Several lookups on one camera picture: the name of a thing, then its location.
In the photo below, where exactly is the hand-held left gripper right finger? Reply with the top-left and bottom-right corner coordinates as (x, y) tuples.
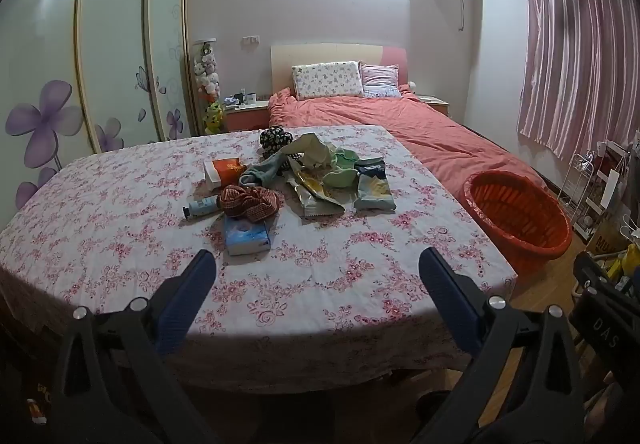
(417, 246), (586, 444)

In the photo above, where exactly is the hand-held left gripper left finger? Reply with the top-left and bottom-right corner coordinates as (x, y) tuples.
(50, 249), (221, 444)

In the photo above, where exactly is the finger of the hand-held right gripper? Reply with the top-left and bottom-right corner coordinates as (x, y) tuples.
(574, 251), (640, 314)

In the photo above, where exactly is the blue tissue pack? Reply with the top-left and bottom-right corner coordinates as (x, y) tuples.
(222, 215), (272, 256)

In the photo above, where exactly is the blue tube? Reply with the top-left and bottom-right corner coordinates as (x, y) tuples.
(182, 196), (221, 221)

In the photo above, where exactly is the orange plastic basket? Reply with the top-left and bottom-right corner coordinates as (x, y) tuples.
(462, 170), (573, 277)

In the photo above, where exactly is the red plaid cloth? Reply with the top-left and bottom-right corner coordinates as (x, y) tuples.
(218, 184), (282, 223)

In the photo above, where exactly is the blue snack bag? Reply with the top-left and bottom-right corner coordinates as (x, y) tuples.
(352, 158), (397, 212)

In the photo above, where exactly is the orange and white box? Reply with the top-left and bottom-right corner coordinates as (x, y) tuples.
(204, 156), (248, 187)

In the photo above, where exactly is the grey-green sock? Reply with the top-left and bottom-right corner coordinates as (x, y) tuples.
(239, 151), (296, 188)

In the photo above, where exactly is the light green cloth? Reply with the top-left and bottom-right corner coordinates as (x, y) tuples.
(320, 148), (362, 190)

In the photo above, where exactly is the black floral cloth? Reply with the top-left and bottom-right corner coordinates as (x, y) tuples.
(259, 125), (294, 156)

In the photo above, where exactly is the beige cloth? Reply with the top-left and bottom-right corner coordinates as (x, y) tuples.
(280, 132), (334, 171)

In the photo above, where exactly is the yellow bag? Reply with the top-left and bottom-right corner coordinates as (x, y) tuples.
(611, 243), (640, 277)

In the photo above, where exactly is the brown cardboard box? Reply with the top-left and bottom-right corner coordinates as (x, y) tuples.
(585, 209), (632, 261)

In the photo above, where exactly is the white shelf cart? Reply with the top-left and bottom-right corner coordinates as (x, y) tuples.
(575, 140), (633, 235)

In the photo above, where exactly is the salmon pink duvet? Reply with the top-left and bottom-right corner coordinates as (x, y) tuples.
(267, 86), (551, 197)

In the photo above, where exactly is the pink nightstand with clutter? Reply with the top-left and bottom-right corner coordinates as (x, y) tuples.
(222, 100), (271, 132)

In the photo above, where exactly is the hanging column of plush toys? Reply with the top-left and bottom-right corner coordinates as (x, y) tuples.
(194, 40), (223, 105)

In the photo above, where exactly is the pink striped pillow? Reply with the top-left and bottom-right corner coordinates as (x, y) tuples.
(359, 64), (403, 99)

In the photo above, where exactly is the pink striped curtain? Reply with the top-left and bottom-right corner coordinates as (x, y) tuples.
(515, 0), (637, 162)

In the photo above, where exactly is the white floral pillow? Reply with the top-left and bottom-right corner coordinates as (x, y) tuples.
(291, 60), (366, 100)

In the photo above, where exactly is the floral sliding door wardrobe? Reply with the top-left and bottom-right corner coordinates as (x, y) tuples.
(0, 0), (198, 225)

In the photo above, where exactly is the cream and pink headboard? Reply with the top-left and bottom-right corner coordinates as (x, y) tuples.
(270, 43), (408, 95)

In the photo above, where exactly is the white wire rack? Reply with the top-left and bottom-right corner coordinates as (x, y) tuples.
(557, 153), (596, 225)

